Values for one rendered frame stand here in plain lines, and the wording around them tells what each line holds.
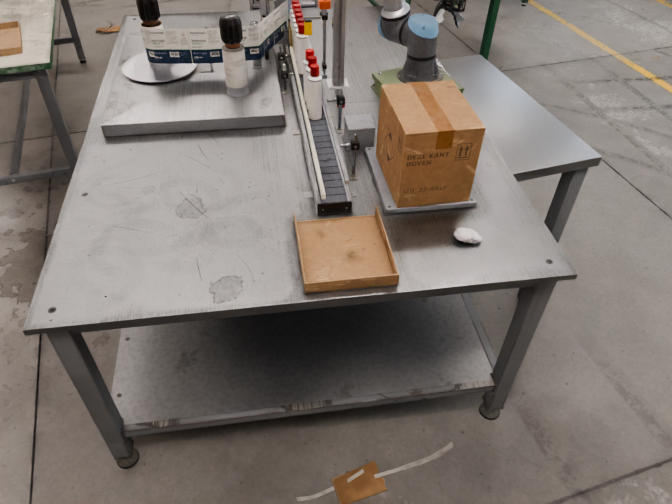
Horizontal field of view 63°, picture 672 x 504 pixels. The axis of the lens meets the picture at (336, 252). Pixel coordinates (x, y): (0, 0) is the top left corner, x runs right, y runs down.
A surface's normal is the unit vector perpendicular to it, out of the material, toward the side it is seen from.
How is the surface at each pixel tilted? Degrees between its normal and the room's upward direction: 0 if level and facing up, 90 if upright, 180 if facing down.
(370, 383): 1
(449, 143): 90
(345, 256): 0
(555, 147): 0
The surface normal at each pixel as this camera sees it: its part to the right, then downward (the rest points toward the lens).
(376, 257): 0.02, -0.73
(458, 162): 0.18, 0.68
